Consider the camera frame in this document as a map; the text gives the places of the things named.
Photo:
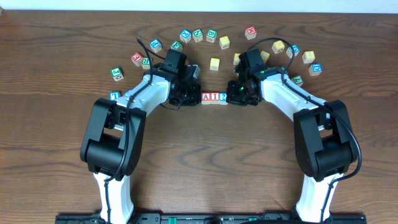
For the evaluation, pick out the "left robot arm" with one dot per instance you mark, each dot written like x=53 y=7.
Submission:
x=113 y=139

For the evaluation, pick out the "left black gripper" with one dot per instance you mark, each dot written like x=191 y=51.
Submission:
x=189 y=94

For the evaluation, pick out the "yellow block right tilted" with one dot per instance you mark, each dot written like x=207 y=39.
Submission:
x=265 y=56

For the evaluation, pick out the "green F block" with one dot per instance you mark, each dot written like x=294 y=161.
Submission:
x=176 y=45

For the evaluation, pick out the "blue L block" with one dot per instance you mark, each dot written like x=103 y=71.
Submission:
x=114 y=95

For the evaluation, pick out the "yellow 8 block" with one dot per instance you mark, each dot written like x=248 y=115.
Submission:
x=308 y=57

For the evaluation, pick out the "blue D block right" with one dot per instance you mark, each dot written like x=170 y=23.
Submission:
x=315 y=69

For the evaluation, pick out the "blue D block upper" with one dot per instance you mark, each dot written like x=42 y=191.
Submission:
x=292 y=51

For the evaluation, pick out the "red A block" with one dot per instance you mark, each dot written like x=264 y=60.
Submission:
x=205 y=98

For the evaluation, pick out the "red W block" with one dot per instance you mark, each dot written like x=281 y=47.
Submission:
x=250 y=32

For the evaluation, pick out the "yellow S block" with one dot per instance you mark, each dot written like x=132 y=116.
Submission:
x=214 y=64

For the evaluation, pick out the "yellow block top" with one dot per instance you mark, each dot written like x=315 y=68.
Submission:
x=224 y=42

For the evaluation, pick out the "yellow block upper right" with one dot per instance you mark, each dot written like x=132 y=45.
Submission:
x=278 y=46

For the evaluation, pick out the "green J block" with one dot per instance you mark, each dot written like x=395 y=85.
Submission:
x=117 y=74

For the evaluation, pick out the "blue P block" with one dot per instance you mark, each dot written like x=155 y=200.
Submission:
x=156 y=45

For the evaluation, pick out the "green N block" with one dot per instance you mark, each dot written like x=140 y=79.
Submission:
x=197 y=35

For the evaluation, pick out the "blue d block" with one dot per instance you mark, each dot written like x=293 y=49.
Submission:
x=315 y=69
x=292 y=51

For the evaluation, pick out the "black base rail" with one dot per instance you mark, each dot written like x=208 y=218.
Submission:
x=156 y=218

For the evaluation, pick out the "green R block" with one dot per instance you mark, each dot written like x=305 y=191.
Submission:
x=146 y=63

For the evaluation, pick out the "green B block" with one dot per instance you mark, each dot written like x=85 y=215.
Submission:
x=211 y=35

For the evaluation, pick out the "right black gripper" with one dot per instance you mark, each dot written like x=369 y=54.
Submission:
x=237 y=95

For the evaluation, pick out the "blue X block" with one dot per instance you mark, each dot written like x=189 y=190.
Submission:
x=185 y=36

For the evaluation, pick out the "yellow O block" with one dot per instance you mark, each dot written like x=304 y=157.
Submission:
x=236 y=59

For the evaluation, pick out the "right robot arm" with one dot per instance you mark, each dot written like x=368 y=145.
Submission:
x=325 y=145

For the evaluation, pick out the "red I block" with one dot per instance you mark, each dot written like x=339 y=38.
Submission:
x=215 y=98

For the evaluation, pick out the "blue 2 block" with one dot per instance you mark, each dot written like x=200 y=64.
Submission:
x=223 y=97

